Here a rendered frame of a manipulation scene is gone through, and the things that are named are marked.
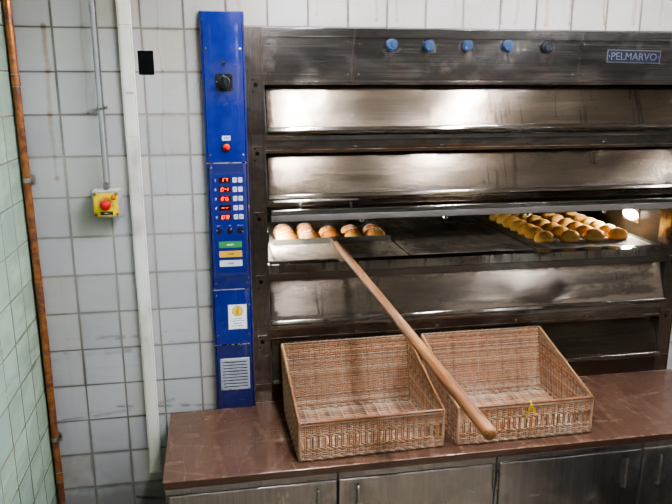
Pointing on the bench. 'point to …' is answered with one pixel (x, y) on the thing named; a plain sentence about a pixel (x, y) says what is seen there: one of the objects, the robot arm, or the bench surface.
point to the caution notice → (237, 316)
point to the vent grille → (235, 373)
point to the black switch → (224, 82)
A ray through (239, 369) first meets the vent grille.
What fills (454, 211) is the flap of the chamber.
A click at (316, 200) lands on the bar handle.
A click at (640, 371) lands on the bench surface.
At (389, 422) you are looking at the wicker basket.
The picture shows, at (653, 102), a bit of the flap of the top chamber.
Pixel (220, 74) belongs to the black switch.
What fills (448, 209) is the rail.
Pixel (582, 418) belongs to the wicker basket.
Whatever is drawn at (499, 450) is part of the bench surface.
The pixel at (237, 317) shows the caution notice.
